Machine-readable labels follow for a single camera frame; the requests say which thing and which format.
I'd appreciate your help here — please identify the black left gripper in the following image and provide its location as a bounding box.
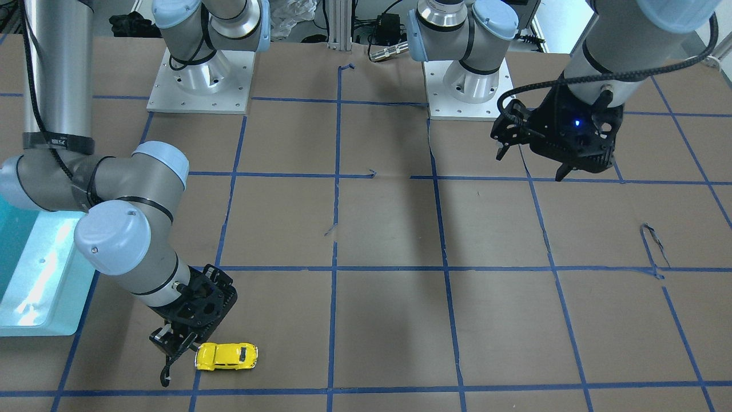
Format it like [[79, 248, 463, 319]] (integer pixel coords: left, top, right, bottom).
[[491, 86, 624, 182]]

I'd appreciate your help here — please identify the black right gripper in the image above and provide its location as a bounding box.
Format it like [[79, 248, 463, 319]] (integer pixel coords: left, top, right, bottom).
[[150, 264, 237, 387]]

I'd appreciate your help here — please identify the yellow beetle toy car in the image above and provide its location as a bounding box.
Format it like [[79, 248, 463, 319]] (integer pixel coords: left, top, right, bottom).
[[194, 342, 258, 371]]

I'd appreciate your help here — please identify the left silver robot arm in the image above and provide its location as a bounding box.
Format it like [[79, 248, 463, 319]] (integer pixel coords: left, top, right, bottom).
[[406, 1, 719, 181]]

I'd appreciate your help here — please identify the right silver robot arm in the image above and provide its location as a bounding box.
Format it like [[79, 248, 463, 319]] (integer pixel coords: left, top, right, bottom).
[[2, 1, 237, 387]]

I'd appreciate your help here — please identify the light blue plastic bin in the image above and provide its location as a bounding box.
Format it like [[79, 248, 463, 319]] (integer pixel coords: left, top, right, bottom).
[[1, 200, 95, 337]]

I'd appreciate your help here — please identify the silver metal connector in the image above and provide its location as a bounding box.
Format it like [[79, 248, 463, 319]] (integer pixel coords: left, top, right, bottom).
[[368, 41, 409, 63]]

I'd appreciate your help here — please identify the black power adapter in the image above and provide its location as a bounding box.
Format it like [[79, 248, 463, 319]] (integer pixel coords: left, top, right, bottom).
[[371, 13, 402, 46]]

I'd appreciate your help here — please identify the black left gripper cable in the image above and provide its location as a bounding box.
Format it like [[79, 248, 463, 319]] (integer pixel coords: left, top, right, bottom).
[[496, 11, 720, 115]]

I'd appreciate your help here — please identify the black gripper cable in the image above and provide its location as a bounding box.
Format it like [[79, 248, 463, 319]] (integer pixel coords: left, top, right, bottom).
[[496, 11, 720, 115], [21, 0, 86, 201]]

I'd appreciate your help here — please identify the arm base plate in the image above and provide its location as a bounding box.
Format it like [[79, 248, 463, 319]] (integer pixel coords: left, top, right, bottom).
[[146, 50, 256, 114], [423, 60, 513, 121]]

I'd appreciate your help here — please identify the aluminium frame post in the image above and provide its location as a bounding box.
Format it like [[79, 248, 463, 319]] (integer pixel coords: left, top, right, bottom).
[[323, 1, 355, 54]]

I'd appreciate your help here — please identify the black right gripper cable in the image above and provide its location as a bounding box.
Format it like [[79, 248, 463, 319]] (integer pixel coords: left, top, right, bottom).
[[21, 0, 86, 201]]

